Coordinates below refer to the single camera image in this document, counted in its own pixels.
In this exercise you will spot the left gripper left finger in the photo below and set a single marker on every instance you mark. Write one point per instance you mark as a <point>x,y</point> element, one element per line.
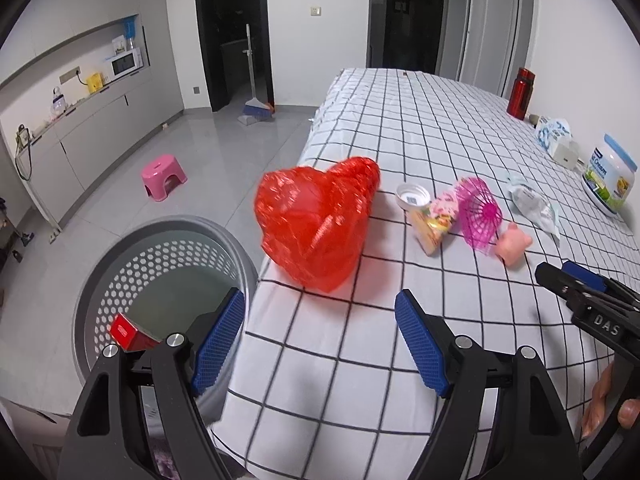
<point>107,436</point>

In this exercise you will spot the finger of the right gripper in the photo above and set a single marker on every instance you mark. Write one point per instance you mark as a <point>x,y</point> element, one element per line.
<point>592,280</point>
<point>561,284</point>

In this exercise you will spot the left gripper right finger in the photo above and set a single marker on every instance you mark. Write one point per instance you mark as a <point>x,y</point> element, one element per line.
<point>530,436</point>

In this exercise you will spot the pink pig toy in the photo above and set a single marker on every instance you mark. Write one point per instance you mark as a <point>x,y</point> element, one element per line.
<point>512,244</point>

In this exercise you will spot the pink plastic shuttlecock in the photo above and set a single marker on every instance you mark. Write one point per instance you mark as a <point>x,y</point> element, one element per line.
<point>479,215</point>

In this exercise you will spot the pink snack wrapper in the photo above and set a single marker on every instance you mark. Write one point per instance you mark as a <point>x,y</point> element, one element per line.
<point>433,222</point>

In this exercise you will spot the white plastic lid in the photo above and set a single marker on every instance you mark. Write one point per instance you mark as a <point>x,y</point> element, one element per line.
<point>411,196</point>

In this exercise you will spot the red plastic bag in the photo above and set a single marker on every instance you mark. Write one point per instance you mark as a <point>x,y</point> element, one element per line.
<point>314,223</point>

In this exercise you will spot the right hand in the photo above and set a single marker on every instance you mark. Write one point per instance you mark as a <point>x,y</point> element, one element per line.
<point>595,412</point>

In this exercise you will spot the red cardboard box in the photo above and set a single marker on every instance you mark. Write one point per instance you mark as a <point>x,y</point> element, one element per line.
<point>129,336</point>

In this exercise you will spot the milk powder tub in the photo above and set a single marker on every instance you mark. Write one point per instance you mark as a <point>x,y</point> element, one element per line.
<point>609,176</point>

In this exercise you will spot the white checkered tablecloth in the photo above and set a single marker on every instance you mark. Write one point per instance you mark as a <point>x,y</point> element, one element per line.
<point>324,386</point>

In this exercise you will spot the white small box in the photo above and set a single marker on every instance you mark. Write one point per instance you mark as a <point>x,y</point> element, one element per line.
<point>564,152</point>

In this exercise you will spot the grey perforated laundry basket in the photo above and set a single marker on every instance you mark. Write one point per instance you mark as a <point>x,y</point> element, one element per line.
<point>161,276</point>

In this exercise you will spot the tissue pack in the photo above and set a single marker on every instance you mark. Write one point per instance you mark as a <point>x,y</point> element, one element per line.
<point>550,131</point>

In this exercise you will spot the red thermos bottle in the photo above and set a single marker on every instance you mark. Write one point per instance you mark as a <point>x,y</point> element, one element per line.
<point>521,93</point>

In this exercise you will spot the pink plastic stool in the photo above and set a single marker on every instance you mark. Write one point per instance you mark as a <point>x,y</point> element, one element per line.
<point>159,174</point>

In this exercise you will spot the grey cabinet counter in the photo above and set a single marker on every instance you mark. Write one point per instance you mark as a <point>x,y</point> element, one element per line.
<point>73,155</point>

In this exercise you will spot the broom with dustpan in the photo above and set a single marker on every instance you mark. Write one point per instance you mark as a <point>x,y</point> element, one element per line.
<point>254,110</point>

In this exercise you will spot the yellow box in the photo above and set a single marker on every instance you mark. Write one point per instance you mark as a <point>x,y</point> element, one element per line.
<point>94,83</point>

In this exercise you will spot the white microwave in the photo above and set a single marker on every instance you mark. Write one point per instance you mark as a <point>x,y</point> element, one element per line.
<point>124,63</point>

